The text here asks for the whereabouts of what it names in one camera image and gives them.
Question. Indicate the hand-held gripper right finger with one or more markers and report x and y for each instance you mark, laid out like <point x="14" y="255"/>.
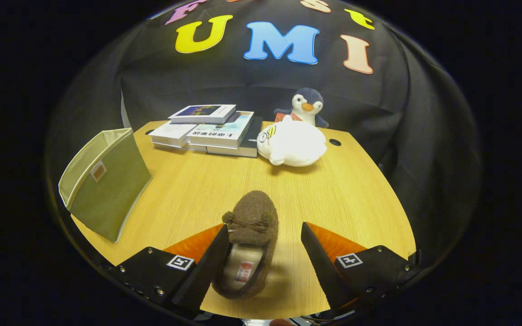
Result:
<point x="322" y="267"/>

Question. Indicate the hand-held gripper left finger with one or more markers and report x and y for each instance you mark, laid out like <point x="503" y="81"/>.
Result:
<point x="206" y="267"/>

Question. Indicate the brown fuzzy shoe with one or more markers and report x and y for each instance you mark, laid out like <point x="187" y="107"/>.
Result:
<point x="254" y="210"/>

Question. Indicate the green fabric storage box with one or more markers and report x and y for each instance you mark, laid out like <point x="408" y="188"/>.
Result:
<point x="111" y="194"/>

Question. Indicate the white plush toy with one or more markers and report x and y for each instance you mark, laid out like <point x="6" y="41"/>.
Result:
<point x="295" y="145"/>

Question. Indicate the white book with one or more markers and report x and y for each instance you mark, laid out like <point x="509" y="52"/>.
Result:
<point x="170" y="132"/>
<point x="175" y="146"/>

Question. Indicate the black book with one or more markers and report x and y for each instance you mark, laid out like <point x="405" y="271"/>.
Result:
<point x="253" y="140"/>

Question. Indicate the book with light blue cover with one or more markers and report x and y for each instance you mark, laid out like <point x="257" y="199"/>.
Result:
<point x="222" y="131"/>

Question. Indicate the book with dark blue cover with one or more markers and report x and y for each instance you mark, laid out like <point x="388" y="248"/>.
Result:
<point x="202" y="111"/>

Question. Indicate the penguin plush toy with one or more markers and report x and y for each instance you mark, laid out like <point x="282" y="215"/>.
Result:
<point x="307" y="102"/>

